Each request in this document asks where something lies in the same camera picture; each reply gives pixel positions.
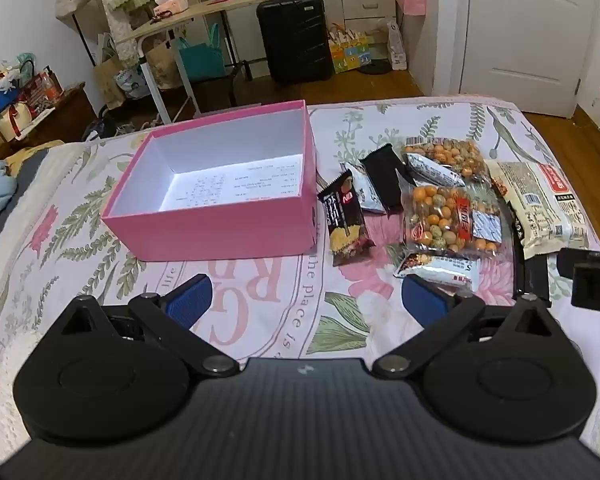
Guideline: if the pink cardboard box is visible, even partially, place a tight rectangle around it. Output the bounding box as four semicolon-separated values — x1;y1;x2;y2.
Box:
100;100;318;263

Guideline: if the dark brown snack packet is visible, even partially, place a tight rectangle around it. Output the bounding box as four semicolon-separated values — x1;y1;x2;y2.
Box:
316;170;377;267

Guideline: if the dark grey blanket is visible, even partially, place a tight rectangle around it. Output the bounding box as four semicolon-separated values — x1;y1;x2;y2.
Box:
0;150;51;271

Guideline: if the blue gift basket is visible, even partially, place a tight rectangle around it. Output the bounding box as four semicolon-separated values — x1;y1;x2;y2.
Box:
0;85;21;113

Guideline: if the wooden nightstand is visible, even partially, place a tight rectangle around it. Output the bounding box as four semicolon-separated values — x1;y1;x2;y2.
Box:
10;82;98;146

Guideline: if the black suitcase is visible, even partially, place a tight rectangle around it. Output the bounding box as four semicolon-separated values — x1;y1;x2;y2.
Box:
256;0;333;86

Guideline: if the brown paper bag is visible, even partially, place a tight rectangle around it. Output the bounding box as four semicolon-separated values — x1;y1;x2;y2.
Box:
94;55;126;110
145;35;183;90

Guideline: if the orange bottle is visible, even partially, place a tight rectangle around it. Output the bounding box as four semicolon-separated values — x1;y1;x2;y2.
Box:
40;72;61;101

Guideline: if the black textured snack packet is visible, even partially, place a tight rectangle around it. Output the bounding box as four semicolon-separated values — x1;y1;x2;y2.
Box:
358;143;416;216

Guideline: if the teal tote bag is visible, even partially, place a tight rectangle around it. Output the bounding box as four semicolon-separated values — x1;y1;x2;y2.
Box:
174;22;227;81

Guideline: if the printed white plastic bag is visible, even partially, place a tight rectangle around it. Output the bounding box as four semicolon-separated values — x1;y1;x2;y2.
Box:
115;67;153;100

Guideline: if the black glossy snack packet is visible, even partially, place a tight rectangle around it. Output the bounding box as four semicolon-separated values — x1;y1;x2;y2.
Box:
507;200;552;307

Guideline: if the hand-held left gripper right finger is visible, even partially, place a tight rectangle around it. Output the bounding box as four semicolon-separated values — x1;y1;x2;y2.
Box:
372;274;561;380

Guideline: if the cream pouch with red ribbon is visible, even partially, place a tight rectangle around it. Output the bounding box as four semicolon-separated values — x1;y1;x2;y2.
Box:
0;100;36;141

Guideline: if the white printed paper sheet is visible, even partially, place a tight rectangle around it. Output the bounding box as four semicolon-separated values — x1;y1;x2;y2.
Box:
157;157;303;211

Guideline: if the red mesh basket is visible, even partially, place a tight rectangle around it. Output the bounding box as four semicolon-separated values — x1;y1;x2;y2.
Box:
22;72;63;108

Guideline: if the colourful gift bag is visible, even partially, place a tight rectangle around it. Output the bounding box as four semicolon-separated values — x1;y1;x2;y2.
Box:
328;22;371;73

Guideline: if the pink tissue box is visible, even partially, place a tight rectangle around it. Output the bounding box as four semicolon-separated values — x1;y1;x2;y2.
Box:
154;0;188;18

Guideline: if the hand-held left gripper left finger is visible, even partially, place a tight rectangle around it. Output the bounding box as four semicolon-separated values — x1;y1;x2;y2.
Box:
55;274;241;378

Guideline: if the beige snack packet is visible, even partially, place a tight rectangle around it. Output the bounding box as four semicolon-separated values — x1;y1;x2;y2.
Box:
484;159;590;261

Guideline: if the white snack packet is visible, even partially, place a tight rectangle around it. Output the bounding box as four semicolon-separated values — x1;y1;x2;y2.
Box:
405;152;467;188
392;252;481;291
340;162;386;216

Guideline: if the white standing pouch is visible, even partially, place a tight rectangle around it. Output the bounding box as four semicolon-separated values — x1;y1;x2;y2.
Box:
387;17;410;71

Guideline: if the clear bag of coated peanuts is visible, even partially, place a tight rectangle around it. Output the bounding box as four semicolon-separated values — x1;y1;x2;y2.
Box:
402;137;491;186
397;180;506;261

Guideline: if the black bag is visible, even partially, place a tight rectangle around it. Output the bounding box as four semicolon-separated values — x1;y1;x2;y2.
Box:
82;105;118;142

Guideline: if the white door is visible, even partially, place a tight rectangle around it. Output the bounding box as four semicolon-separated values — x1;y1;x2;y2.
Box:
460;0;598;116

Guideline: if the wooden overbed table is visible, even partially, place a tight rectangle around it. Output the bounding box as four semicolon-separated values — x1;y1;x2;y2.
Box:
115;0;276;126

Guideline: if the yellow bedding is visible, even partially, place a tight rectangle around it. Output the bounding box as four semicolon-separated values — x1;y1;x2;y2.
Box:
5;140;66;166

